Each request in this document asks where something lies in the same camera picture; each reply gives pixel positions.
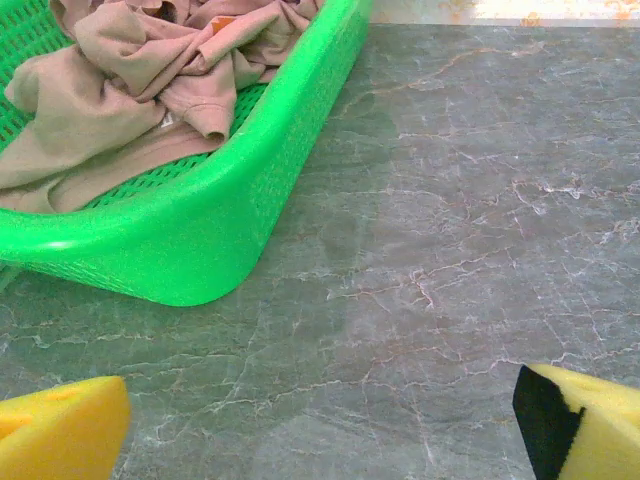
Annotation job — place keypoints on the pink t-shirt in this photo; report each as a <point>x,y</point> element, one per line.
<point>100,100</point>

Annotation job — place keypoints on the green plastic basket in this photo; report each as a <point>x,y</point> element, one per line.
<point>200,250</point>

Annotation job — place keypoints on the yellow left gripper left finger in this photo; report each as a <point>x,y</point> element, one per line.
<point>60,430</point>

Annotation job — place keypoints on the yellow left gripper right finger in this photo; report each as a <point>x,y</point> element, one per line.
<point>605,430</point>

